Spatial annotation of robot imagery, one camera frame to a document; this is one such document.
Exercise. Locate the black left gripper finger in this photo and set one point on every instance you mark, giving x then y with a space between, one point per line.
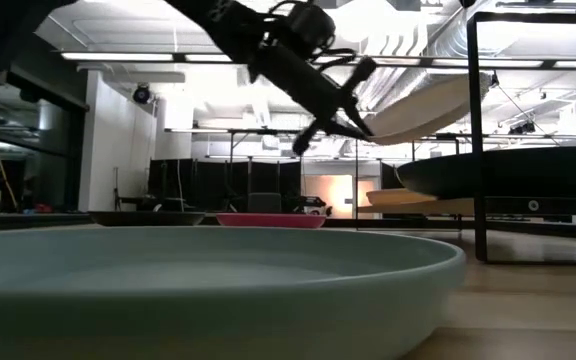
349 133
359 121

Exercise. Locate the white plate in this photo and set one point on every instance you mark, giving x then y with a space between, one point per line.
418 117

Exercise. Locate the peach plate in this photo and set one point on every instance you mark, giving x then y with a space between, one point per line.
398 196

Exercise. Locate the pink plate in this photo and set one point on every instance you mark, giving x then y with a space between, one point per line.
268 220

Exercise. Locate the dark green plate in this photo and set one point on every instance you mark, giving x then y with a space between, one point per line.
543 172

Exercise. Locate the light blue plate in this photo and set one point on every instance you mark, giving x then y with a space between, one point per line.
193 310

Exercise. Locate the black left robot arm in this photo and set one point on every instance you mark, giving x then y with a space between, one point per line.
228 25

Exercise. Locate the grey chair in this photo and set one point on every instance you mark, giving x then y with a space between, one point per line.
264 202

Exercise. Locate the black partition panels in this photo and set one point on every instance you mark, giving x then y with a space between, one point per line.
208 182

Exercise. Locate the long ceiling light strip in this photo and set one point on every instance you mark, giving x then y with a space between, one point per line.
508 63
118 56

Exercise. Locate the round black ceiling speaker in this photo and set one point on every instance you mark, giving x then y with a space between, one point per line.
141 94

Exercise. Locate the black plate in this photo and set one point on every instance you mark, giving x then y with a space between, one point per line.
143 218

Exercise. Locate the black metal workstation frame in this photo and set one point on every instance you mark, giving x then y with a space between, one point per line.
248 131

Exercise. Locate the wooden shelf with black frame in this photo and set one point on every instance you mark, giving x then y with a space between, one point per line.
477 125

